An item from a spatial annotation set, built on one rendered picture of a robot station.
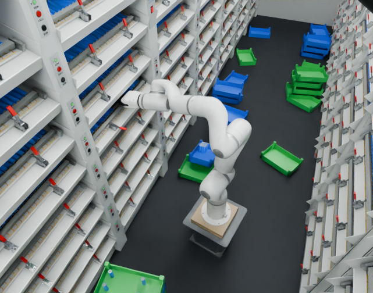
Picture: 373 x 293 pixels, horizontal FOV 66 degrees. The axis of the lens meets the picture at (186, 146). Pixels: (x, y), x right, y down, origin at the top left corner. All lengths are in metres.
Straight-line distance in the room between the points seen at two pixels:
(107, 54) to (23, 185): 0.65
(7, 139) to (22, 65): 0.24
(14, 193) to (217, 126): 0.79
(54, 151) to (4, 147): 0.24
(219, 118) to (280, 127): 1.88
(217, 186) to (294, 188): 1.14
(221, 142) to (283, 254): 1.24
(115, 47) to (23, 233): 0.88
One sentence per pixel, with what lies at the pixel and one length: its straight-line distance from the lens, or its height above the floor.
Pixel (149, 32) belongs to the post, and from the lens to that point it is 1.67.
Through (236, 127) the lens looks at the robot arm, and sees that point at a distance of 1.25.
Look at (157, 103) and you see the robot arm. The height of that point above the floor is 1.08.
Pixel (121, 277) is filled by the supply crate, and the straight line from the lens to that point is 1.60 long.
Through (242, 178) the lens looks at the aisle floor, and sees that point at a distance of 2.50.
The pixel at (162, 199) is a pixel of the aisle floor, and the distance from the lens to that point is 2.35.
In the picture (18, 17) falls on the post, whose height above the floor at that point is 1.61.
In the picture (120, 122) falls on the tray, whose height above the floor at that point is 0.93.
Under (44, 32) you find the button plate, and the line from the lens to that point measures 1.07.
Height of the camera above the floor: 1.97
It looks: 47 degrees down
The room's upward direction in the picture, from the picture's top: straight up
